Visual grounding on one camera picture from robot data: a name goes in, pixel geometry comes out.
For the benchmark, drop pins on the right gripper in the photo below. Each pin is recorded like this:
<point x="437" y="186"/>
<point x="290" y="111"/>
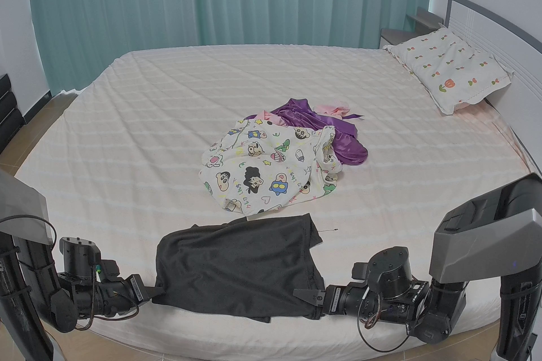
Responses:
<point x="345" y="299"/>

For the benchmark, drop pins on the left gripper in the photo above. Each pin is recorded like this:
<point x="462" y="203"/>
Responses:
<point x="122" y="293"/>

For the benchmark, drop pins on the black T-shirt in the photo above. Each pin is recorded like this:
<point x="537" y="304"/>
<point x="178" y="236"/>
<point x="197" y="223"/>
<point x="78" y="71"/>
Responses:
<point x="237" y="266"/>

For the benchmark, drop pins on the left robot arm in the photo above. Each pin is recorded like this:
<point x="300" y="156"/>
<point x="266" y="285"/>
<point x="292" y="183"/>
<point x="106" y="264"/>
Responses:
<point x="38" y="279"/>

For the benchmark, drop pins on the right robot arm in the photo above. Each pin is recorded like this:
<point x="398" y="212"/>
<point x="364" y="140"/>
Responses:
<point x="465" y="249"/>

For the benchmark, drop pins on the bed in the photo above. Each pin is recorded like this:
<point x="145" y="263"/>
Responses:
<point x="148" y="118"/>

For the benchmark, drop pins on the white printed pyjama top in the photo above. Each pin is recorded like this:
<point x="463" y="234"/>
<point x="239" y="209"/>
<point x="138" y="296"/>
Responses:
<point x="262" y="169"/>

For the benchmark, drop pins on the purple garment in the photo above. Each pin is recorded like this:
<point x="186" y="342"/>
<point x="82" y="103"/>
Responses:
<point x="338" y="139"/>

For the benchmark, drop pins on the pink garment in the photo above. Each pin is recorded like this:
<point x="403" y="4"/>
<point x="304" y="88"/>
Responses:
<point x="332" y="109"/>

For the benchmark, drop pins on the black chest of drawers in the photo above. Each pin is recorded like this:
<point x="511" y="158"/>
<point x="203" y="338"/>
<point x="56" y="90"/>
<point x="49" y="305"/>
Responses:
<point x="8" y="109"/>

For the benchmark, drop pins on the white printed pillow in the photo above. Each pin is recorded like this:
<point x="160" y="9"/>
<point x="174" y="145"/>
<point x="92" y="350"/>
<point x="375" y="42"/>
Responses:
<point x="449" y="67"/>

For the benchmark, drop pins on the grey bedside table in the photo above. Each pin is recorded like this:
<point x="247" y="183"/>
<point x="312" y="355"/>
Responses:
<point x="393" y="35"/>

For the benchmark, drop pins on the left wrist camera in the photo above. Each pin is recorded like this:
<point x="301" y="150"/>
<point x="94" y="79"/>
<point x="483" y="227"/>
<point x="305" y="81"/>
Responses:
<point x="110" y="268"/>

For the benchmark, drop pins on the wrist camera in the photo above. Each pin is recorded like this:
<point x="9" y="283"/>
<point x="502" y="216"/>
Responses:
<point x="110" y="268"/>
<point x="360" y="271"/>

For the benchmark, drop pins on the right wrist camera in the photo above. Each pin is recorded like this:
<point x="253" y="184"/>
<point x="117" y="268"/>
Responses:
<point x="360" y="271"/>

